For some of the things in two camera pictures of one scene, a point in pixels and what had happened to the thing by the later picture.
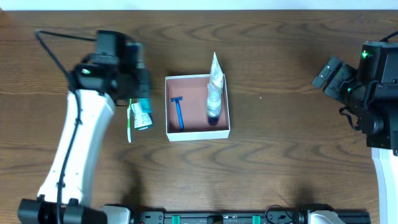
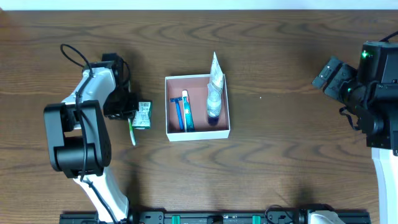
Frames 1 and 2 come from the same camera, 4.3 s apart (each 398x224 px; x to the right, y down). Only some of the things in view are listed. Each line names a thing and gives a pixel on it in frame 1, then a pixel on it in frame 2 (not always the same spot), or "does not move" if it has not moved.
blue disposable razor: (177, 99) does not move
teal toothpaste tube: (145, 105) → (188, 116)
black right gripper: (333, 81) does not move
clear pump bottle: (214, 104) does not move
